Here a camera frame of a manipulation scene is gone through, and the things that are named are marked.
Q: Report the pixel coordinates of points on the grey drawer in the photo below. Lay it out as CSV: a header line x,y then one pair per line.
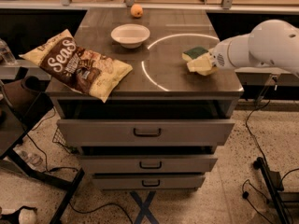
x,y
145,133
110,182
147,164

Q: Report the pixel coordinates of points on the orange fruit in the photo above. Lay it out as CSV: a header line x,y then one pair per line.
x,y
136,11

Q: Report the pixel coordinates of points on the grey drawer cabinet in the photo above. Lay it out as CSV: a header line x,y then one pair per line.
x,y
160,86

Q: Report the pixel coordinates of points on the bottom grey drawer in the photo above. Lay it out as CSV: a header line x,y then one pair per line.
x,y
110,182

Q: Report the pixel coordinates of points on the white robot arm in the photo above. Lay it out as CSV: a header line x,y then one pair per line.
x,y
272,43

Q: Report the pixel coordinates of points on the brown and yellow chip bag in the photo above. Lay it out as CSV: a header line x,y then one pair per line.
x,y
81,70

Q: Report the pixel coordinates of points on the white and black object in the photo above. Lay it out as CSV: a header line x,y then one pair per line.
x,y
23,215

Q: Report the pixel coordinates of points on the black stand with cables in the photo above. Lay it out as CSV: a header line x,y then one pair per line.
x,y
273,181

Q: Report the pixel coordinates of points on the middle grey drawer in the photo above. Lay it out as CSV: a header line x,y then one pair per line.
x,y
147,164

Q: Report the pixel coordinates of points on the clear plastic water bottle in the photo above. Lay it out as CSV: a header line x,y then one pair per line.
x,y
6,53

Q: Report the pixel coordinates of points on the green and yellow sponge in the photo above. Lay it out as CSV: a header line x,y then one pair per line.
x,y
193,53

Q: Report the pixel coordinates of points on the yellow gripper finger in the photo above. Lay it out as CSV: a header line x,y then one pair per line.
x,y
203,65

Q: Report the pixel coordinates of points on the plastic bottle on floor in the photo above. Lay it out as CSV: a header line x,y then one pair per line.
x,y
32,159

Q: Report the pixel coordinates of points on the black side table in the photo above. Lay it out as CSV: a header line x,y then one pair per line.
x,y
27,107

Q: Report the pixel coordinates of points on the top grey drawer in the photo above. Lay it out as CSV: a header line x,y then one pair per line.
x,y
145,133

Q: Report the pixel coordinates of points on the white bowl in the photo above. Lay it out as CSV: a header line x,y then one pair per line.
x,y
130,36

